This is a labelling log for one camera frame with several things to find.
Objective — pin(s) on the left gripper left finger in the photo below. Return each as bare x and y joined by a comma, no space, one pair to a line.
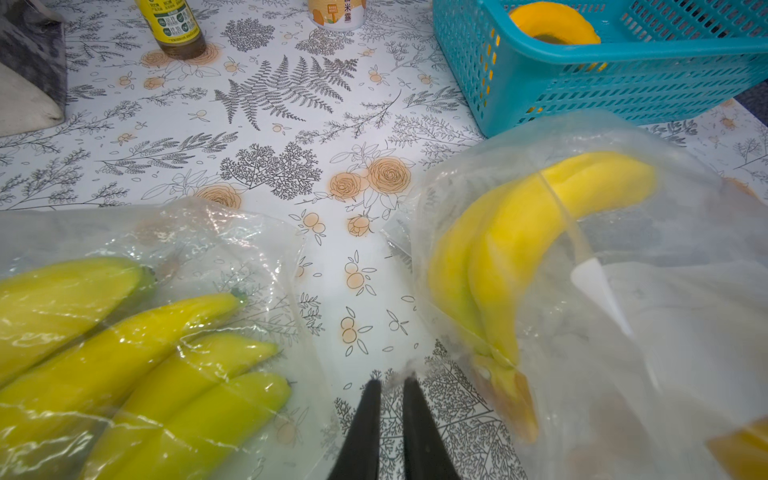
359,456

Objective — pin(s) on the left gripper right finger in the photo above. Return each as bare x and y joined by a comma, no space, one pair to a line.
425,456

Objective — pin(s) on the banana bunch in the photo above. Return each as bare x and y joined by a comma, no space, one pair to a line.
74,346
516,252

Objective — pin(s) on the clear zip-top bag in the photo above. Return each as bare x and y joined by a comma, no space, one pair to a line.
600,300
245,400

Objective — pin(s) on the single orange banana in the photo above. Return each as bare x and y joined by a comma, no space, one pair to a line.
554,23

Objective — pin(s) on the beige canvas tote bag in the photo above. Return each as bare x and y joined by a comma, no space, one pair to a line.
33,67

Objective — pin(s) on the small yellow tin can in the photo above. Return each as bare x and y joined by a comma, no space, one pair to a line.
337,15

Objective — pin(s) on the teal plastic basket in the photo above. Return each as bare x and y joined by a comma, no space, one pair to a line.
657,61

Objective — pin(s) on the small brown sauce bottle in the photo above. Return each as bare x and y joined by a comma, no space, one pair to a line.
174,27

